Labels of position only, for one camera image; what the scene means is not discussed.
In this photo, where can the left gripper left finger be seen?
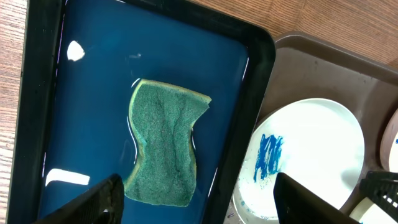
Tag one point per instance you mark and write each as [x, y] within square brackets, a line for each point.
[101, 204]

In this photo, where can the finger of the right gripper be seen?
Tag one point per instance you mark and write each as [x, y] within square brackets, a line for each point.
[381, 188]

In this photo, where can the brown serving tray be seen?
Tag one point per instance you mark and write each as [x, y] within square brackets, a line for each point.
[306, 67]

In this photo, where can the white plate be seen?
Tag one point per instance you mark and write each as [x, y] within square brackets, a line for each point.
[388, 147]
[317, 142]
[367, 212]

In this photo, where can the black water basin tray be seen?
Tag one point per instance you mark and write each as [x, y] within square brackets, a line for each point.
[82, 60]

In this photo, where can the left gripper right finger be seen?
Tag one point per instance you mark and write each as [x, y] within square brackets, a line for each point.
[297, 205]

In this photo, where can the green yellow sponge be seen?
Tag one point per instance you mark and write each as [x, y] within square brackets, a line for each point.
[161, 118]

